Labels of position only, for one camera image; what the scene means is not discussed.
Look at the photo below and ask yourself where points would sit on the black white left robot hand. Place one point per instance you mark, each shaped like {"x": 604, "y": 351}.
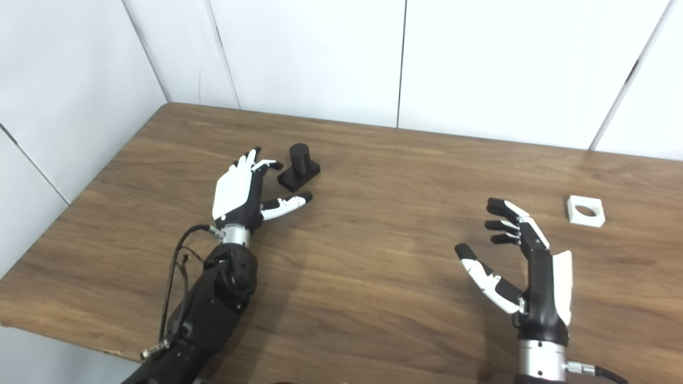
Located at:
{"x": 235, "y": 192}

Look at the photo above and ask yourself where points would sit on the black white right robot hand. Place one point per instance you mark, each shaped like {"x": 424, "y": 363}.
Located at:
{"x": 541, "y": 288}

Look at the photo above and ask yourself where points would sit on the black peg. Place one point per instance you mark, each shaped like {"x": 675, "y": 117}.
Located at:
{"x": 299, "y": 170}

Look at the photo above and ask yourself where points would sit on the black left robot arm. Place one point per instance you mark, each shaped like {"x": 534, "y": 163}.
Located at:
{"x": 213, "y": 309}

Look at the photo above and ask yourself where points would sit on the white square piece with hole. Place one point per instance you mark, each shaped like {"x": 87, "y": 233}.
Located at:
{"x": 577, "y": 217}

